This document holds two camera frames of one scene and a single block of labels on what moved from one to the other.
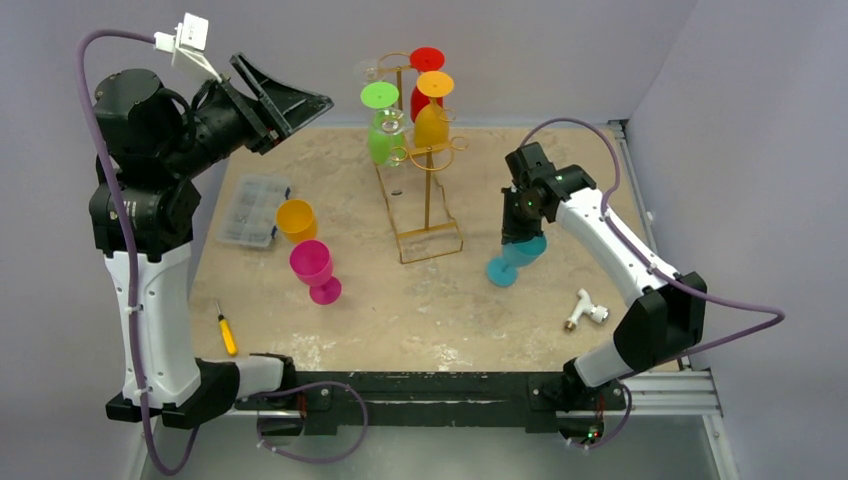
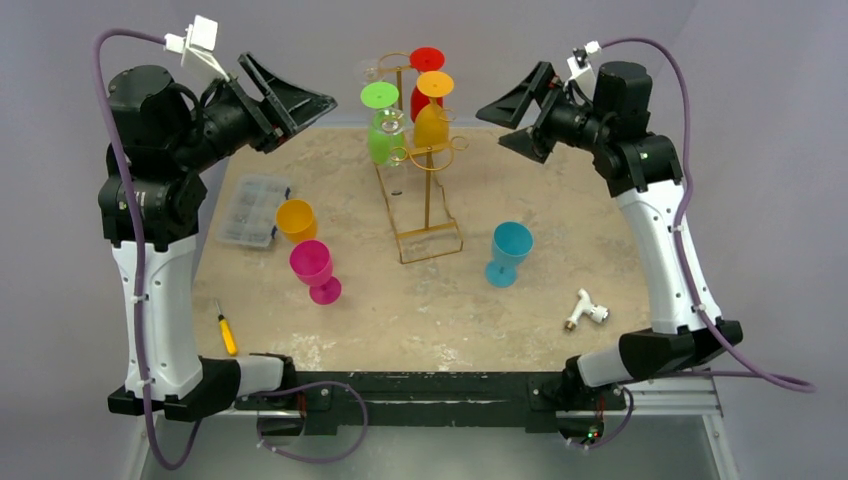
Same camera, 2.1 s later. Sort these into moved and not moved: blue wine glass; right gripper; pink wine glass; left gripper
Moved: right gripper; blue wine glass
Not moved: left gripper; pink wine glass
